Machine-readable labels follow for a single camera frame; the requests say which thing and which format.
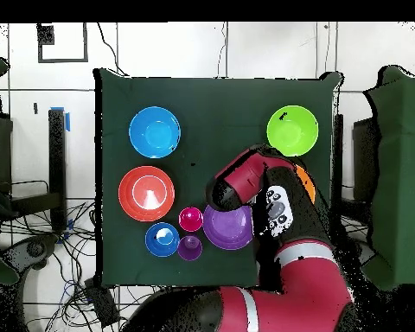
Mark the green plastic bowl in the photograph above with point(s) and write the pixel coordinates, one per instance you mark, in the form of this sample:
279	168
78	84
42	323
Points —
292	133

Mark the red plastic bowl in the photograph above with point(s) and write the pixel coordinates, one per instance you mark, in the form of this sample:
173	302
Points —
128	193

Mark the small dark blue bowl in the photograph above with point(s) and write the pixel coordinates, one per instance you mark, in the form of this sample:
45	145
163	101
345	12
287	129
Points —
152	242

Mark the black power box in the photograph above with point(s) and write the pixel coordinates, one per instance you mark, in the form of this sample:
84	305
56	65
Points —
102	304

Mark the black square floor frame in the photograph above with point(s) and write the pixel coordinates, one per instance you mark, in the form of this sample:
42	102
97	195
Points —
39	52

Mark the pink plastic cup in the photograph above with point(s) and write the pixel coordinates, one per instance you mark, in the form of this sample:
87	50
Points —
191	219

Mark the large orange plastic bowl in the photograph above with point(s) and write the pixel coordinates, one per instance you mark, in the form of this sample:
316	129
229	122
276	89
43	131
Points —
307	183

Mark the black metal stand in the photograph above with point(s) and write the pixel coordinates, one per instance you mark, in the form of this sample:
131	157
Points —
57	166

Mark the purple plastic bowl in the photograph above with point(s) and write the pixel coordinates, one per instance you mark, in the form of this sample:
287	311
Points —
228	231

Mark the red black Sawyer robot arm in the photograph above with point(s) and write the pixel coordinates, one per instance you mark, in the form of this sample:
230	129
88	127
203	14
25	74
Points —
245	180

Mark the light blue plastic bowl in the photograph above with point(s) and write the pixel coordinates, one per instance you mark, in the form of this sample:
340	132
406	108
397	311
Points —
154	132

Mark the dark green table cloth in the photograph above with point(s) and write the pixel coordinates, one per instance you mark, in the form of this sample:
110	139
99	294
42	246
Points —
221	114

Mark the purple plastic cup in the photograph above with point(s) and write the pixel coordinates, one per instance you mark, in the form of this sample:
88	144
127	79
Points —
190	250

